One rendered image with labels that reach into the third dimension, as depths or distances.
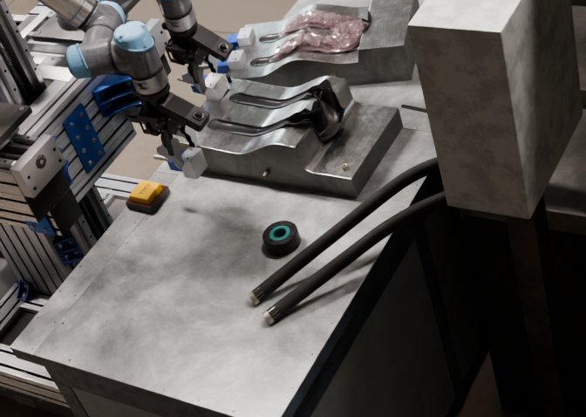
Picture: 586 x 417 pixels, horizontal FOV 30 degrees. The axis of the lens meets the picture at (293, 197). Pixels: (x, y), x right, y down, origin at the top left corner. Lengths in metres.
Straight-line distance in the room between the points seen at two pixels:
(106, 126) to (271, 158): 0.67
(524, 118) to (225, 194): 0.99
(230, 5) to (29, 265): 1.99
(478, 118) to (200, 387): 0.81
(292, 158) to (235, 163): 0.18
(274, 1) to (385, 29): 2.15
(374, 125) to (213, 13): 2.49
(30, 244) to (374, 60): 1.20
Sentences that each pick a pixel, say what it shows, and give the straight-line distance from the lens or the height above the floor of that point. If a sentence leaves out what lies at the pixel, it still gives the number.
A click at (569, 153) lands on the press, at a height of 0.79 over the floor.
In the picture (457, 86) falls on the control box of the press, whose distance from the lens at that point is 1.82.
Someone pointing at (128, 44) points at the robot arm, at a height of 1.29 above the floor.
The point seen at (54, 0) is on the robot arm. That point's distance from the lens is 2.47.
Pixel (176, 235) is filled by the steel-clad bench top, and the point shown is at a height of 0.80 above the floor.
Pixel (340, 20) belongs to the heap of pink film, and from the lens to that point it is 2.92.
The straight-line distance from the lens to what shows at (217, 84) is 2.77.
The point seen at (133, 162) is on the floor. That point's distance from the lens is 4.27.
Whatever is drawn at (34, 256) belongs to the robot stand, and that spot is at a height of 0.41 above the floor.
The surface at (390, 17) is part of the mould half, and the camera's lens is 2.87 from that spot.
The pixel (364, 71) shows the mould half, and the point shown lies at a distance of 2.82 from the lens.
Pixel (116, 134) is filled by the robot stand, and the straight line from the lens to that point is 3.10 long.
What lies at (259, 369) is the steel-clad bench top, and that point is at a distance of 2.22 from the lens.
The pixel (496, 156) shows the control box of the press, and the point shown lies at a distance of 1.88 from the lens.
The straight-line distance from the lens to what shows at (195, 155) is 2.52.
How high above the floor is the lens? 2.42
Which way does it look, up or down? 39 degrees down
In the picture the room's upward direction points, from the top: 19 degrees counter-clockwise
